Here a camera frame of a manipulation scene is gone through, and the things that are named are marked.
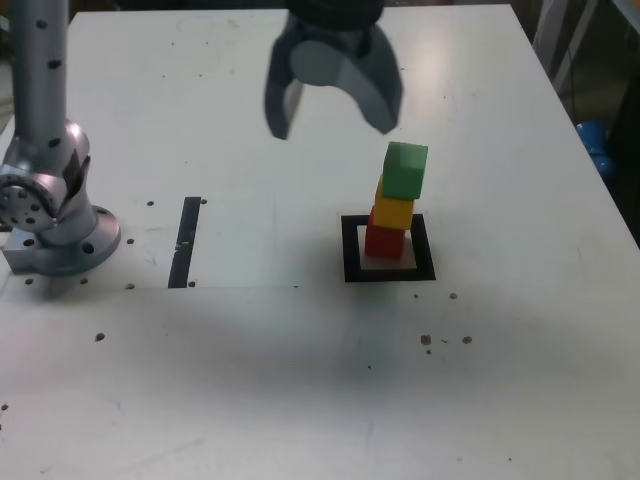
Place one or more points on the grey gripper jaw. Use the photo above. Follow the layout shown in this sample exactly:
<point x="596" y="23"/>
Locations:
<point x="279" y="100"/>
<point x="375" y="85"/>

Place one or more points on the green cube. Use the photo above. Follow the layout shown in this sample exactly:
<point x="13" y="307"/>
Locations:
<point x="404" y="172"/>

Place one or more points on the yellow cube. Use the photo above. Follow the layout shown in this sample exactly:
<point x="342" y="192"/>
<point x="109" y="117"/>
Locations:
<point x="395" y="214"/>

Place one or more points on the red cube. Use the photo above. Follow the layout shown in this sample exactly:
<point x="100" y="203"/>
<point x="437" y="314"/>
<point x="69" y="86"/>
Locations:
<point x="384" y="244"/>

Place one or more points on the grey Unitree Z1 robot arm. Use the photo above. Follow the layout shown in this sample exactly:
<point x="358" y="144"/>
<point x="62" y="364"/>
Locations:
<point x="47" y="165"/>

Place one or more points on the black tape square outline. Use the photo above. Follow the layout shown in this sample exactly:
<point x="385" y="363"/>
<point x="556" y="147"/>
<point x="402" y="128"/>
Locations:
<point x="390" y="276"/>

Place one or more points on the black tape strip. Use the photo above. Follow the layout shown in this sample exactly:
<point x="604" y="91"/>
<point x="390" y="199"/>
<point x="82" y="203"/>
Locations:
<point x="184" y="245"/>

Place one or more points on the blue object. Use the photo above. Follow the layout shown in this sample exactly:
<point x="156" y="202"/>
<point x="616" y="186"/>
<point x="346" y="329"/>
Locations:
<point x="595" y="142"/>

